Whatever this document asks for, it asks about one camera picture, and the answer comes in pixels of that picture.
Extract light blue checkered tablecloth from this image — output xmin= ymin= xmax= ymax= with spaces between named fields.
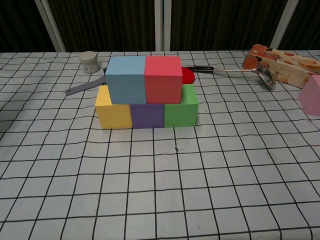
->
xmin=0 ymin=51 xmax=320 ymax=240

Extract light blue foam cube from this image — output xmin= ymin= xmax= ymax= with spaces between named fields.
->
xmin=104 ymin=56 xmax=147 ymax=105

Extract orange biscuit carton box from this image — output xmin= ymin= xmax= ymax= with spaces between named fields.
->
xmin=241 ymin=44 xmax=320 ymax=88

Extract small white round jar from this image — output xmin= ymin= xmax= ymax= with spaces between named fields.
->
xmin=78 ymin=51 xmax=100 ymax=74

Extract green foam cube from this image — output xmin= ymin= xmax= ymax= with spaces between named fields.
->
xmin=163 ymin=84 xmax=200 ymax=128

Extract pink foam cube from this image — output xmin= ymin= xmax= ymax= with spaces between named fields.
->
xmin=299 ymin=74 xmax=320 ymax=116

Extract yellow foam cube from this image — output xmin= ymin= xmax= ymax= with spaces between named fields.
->
xmin=94 ymin=85 xmax=133 ymax=130

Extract grey brush with black bristles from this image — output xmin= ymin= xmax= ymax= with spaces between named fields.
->
xmin=64 ymin=68 xmax=109 ymax=96

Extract red round plastic lid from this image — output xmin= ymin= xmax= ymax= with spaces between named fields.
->
xmin=181 ymin=67 xmax=196 ymax=85

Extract red foam cube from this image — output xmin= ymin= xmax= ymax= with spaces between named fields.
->
xmin=144 ymin=55 xmax=183 ymax=105

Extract purple foam cube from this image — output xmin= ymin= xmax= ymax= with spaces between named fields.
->
xmin=129 ymin=103 xmax=166 ymax=129

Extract steel ladle with black handle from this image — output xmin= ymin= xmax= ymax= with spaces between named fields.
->
xmin=186 ymin=65 xmax=278 ymax=90

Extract white partition frame post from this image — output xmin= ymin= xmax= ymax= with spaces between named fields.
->
xmin=33 ymin=0 xmax=67 ymax=53
xmin=269 ymin=0 xmax=300 ymax=50
xmin=154 ymin=0 xmax=172 ymax=52

